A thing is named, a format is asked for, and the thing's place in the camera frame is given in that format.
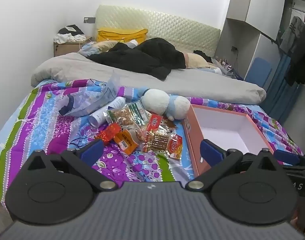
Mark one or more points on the dark cloth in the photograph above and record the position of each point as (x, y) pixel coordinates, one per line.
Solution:
(202, 55)

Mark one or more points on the black coat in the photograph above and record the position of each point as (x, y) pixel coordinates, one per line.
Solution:
(142, 57)

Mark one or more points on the blue panel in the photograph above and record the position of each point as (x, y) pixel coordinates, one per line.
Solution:
(258, 72)

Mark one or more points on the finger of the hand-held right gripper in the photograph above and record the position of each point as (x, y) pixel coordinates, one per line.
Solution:
(287, 158)

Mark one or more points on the red brown snack packet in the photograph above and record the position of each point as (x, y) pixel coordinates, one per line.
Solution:
(167, 125)

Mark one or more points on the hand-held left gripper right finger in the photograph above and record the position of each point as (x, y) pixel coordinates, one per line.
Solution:
(212, 152)

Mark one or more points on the patterned pillow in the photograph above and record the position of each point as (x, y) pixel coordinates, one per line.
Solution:
(97, 47)

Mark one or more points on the cream quilted headboard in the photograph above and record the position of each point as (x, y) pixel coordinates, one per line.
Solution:
(172, 27)

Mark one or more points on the white spray can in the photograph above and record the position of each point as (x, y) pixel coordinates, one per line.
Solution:
(102, 115)

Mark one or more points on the white and blue plush toy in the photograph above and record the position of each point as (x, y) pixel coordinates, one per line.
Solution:
(157, 103)

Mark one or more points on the yellow pillow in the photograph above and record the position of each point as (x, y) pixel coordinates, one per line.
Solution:
(120, 35)

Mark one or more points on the beige pillow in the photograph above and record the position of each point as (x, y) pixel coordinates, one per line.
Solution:
(195, 61)

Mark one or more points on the grey wall plate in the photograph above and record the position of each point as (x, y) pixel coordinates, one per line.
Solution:
(89, 20)

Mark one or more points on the blue curtain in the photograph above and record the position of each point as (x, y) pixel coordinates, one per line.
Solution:
(280, 92)

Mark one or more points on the orange snack packet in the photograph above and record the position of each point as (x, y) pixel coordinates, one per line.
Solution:
(126, 141)

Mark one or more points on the stick snack packet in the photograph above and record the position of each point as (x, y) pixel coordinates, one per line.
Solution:
(165, 143)

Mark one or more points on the cluster of small bottles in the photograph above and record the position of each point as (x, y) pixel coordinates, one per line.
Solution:
(226, 66)

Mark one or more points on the pink cardboard box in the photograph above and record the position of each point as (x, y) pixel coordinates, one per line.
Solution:
(217, 122)

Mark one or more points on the hanging dark clothes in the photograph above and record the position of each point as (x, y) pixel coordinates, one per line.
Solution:
(300, 55)

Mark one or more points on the colourful printed bed sheet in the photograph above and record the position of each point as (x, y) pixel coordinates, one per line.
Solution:
(47, 120)

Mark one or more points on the black wall socket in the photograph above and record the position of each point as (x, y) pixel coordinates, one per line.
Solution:
(234, 48)

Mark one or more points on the clear nut packet green label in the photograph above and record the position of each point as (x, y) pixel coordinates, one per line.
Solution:
(122, 116)

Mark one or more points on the clear snack packet red label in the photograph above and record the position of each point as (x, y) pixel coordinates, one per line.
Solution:
(155, 123)

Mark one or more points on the shiny orange-red foil packet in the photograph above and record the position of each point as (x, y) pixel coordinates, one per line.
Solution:
(108, 133)

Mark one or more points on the clear plastic bag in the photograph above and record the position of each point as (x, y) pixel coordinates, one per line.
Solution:
(92, 97)

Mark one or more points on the grey wall cabinet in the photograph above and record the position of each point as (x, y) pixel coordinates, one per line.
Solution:
(257, 10)

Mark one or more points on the grey duvet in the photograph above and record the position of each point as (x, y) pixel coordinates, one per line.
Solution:
(192, 87)

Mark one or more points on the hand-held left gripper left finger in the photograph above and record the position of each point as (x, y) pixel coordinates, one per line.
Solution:
(92, 148)

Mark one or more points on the pile of clothes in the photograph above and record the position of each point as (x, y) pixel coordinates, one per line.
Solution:
(67, 33)

